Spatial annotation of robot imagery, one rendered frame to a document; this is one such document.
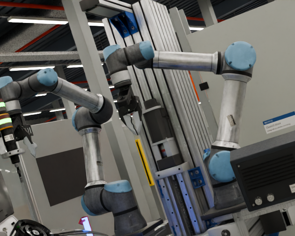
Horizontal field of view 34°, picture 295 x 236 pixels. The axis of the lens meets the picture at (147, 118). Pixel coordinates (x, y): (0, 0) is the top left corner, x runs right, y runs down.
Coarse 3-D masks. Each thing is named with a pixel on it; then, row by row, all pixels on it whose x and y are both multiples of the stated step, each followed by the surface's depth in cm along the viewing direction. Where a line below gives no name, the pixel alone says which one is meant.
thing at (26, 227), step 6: (18, 222) 133; (24, 222) 136; (30, 222) 138; (36, 222) 139; (18, 228) 130; (24, 228) 133; (30, 228) 135; (36, 228) 136; (42, 228) 138; (12, 234) 131; (18, 234) 129; (24, 234) 129; (30, 234) 131; (42, 234) 135; (48, 234) 137
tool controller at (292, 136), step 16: (256, 144) 164; (272, 144) 158; (288, 144) 154; (240, 160) 158; (256, 160) 157; (272, 160) 156; (288, 160) 155; (240, 176) 159; (256, 176) 158; (272, 176) 157; (288, 176) 156; (256, 192) 159; (272, 192) 158; (288, 192) 157; (256, 208) 161
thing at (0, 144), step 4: (0, 136) 144; (0, 140) 144; (0, 144) 144; (0, 148) 144; (4, 148) 144; (20, 148) 145; (0, 152) 144; (4, 152) 144; (8, 152) 143; (12, 152) 143; (16, 152) 143; (20, 152) 144; (24, 152) 148; (4, 156) 144; (8, 156) 145
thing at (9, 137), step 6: (0, 132) 146; (6, 132) 145; (12, 132) 146; (6, 138) 145; (12, 138) 146; (6, 144) 145; (12, 144) 145; (12, 150) 145; (12, 156) 145; (18, 156) 147; (12, 162) 145; (18, 162) 147
